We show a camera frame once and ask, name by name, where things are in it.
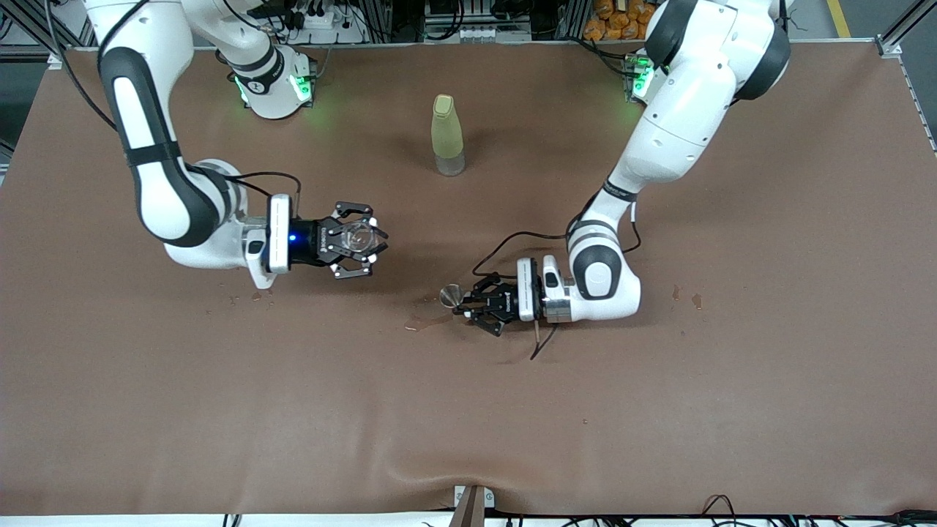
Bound clear glass measuring beaker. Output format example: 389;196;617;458
338;222;381;259

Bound green shaker bottle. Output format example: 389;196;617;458
430;94;467;178

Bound large spilled liquid puddle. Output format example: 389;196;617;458
404;293;462;332

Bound brown table mat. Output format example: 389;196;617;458
0;40;937;517

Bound white power strip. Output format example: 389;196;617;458
289;6;367;34

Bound white terminal strip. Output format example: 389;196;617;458
458;26;532;43

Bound black electronics box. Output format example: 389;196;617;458
425;0;532;34

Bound orange snack bags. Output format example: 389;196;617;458
583;0;663;42

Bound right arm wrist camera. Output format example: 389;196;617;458
266;193;295;273

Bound wooden camera stand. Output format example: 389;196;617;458
449;485;496;527

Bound aluminium frame post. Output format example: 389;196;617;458
0;0;96;61
877;0;937;154

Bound black cable bundle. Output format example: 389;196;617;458
701;494;937;527

